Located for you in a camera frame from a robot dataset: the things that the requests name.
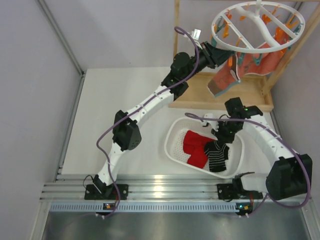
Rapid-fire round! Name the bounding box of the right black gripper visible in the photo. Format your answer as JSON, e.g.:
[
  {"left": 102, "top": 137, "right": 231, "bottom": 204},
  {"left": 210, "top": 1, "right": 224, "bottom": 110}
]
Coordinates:
[{"left": 211, "top": 119, "right": 242, "bottom": 144}]

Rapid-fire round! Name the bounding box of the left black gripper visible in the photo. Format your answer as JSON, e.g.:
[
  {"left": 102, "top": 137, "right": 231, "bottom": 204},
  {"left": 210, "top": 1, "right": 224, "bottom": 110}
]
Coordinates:
[{"left": 182, "top": 41, "right": 234, "bottom": 81}]

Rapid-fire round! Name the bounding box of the black striped sock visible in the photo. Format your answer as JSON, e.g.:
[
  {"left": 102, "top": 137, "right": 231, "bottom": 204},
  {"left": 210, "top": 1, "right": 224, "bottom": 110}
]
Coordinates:
[{"left": 204, "top": 140, "right": 230, "bottom": 173}]

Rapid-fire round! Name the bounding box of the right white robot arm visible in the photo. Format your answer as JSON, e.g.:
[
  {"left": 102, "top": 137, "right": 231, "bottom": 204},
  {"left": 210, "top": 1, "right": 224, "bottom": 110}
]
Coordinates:
[{"left": 215, "top": 97, "right": 313, "bottom": 201}]

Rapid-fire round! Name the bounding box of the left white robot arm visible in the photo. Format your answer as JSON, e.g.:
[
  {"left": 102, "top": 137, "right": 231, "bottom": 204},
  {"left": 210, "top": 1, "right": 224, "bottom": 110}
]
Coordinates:
[{"left": 84, "top": 42, "right": 235, "bottom": 201}]

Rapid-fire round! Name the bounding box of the white round clip hanger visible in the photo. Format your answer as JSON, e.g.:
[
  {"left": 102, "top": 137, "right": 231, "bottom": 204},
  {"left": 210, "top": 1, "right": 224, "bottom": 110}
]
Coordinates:
[{"left": 211, "top": 0, "right": 306, "bottom": 54}]

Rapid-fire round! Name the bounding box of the orange patterned sock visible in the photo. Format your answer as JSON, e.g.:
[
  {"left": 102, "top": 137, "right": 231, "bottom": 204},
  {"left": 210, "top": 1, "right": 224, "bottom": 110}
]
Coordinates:
[
  {"left": 236, "top": 48, "right": 288, "bottom": 78},
  {"left": 207, "top": 54, "right": 241, "bottom": 97}
]

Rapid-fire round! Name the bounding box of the red sock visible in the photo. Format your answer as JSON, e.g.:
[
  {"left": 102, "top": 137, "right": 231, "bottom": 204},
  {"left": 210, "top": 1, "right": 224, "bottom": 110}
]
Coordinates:
[{"left": 183, "top": 130, "right": 213, "bottom": 169}]

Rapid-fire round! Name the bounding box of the white perforated plastic basket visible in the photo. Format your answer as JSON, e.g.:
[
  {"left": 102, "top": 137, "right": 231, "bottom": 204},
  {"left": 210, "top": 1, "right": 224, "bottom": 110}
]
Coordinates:
[{"left": 164, "top": 117, "right": 244, "bottom": 179}]

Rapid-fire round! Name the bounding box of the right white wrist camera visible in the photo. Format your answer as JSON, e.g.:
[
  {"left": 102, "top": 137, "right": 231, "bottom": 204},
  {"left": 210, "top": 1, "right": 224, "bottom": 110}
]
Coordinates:
[{"left": 201, "top": 113, "right": 219, "bottom": 131}]

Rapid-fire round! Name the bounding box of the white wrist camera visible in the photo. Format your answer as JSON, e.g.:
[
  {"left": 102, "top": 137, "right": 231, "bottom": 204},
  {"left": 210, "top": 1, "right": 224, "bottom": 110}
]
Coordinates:
[
  {"left": 201, "top": 113, "right": 219, "bottom": 131},
  {"left": 190, "top": 28, "right": 201, "bottom": 41}
]

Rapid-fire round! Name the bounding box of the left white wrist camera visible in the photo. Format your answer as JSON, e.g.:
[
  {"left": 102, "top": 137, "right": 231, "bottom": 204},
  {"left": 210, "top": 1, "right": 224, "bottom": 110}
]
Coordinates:
[{"left": 190, "top": 28, "right": 201, "bottom": 41}]

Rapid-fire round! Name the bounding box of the wooden hanger stand frame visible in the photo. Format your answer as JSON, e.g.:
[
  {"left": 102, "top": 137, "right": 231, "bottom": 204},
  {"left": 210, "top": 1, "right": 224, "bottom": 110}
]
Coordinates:
[{"left": 168, "top": 5, "right": 320, "bottom": 113}]

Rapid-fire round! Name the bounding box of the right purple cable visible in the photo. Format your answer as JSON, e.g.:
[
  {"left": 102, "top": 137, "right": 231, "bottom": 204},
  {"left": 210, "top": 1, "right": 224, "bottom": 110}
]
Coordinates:
[{"left": 186, "top": 112, "right": 312, "bottom": 218}]

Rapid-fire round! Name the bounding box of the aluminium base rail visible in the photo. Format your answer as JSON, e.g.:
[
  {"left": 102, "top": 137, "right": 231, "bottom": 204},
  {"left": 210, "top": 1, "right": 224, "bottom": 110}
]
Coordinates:
[{"left": 39, "top": 174, "right": 308, "bottom": 219}]

